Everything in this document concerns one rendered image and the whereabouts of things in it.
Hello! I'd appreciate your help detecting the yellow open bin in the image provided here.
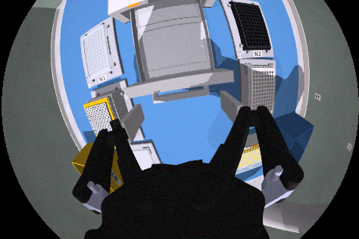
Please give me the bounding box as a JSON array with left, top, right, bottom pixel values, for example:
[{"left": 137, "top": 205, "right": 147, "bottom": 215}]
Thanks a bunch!
[{"left": 71, "top": 143, "right": 123, "bottom": 194}]

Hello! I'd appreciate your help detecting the dark blue open bin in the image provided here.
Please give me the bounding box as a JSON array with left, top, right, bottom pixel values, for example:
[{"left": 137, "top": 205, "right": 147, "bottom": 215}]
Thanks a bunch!
[{"left": 274, "top": 112, "right": 314, "bottom": 163}]

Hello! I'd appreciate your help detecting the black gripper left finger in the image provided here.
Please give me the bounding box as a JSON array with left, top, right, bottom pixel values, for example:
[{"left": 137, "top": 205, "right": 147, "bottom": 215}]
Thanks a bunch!
[{"left": 73, "top": 104, "right": 158, "bottom": 214}]

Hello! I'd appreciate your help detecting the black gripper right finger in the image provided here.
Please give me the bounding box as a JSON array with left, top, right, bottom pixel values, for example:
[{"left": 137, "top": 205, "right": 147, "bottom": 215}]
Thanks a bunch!
[{"left": 186, "top": 90, "right": 304, "bottom": 211}]

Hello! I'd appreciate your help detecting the blue bench mat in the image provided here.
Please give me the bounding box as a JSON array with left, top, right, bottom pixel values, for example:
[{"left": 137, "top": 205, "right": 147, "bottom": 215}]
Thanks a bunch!
[{"left": 60, "top": 0, "right": 298, "bottom": 165}]

